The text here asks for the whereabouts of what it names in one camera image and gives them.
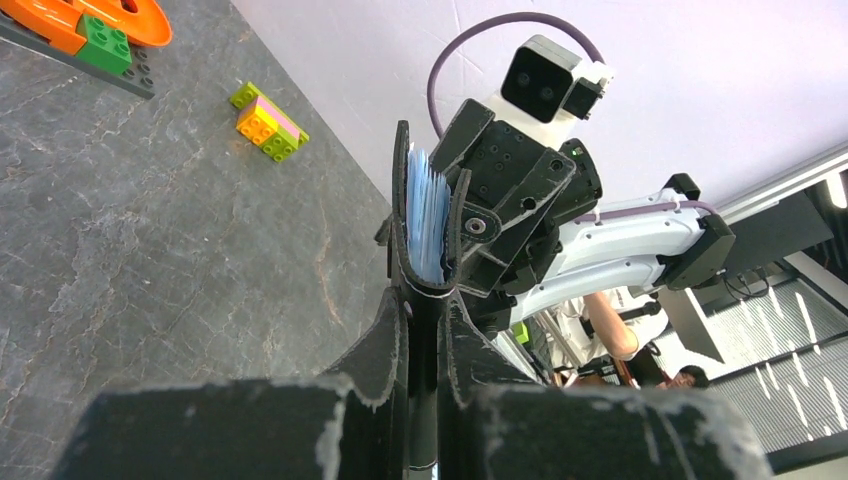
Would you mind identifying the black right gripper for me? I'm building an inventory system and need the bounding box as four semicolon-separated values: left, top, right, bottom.
432;99;602;332

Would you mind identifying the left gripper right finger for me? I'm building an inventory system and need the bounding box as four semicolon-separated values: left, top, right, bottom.
438;295;772;479

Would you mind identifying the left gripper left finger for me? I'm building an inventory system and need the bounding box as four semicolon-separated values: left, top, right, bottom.
53;288;409;479

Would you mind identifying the black card holder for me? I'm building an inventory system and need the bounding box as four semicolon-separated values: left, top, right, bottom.
379;120;524;479

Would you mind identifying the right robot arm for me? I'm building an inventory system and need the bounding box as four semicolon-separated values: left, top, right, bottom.
432;97;735;327

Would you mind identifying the person in background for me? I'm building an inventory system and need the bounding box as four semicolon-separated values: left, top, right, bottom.
551;287;710;389

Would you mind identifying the multicolour brick stack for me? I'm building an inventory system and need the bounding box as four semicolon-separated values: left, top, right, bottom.
229;82;310;163

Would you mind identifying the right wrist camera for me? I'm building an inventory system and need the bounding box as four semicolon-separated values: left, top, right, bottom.
483;34;614;148

